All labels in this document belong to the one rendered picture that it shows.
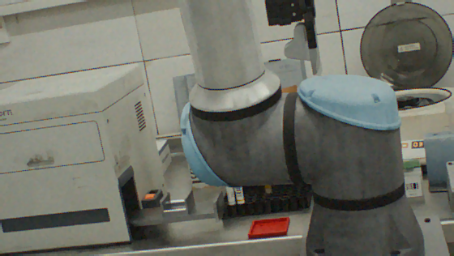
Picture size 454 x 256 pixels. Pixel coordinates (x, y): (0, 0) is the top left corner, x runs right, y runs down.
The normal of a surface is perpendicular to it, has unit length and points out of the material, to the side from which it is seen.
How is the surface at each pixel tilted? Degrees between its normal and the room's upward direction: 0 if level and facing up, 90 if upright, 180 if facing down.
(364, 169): 93
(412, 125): 90
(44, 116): 89
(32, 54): 90
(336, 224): 74
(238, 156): 102
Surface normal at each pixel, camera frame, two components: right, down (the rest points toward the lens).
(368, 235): -0.06, -0.03
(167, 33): -0.17, 0.25
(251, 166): -0.21, 0.58
